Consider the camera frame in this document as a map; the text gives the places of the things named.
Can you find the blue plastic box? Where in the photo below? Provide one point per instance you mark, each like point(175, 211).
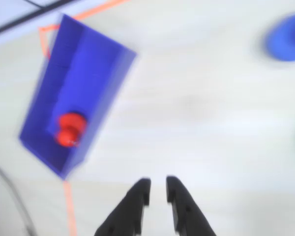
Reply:
point(88, 73)

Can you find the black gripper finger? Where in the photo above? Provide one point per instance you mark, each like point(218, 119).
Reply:
point(186, 217)
point(126, 214)

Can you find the blue rubber duck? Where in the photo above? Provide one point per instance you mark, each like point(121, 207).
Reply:
point(285, 39)

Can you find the red rubber duck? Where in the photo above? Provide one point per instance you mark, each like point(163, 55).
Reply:
point(71, 127)

